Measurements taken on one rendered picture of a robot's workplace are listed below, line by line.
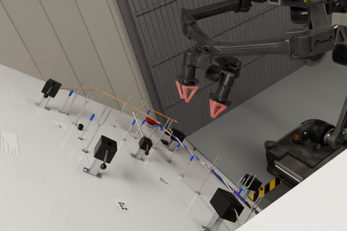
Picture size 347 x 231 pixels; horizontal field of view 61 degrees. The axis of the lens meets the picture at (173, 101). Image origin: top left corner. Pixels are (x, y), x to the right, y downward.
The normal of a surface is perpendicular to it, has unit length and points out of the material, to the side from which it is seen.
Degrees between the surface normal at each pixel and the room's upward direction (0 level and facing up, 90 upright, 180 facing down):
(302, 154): 0
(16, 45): 90
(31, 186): 51
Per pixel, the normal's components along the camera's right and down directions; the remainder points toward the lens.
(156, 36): 0.50, 0.36
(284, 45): -0.47, 0.54
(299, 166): -0.24, -0.82
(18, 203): 0.50, -0.86
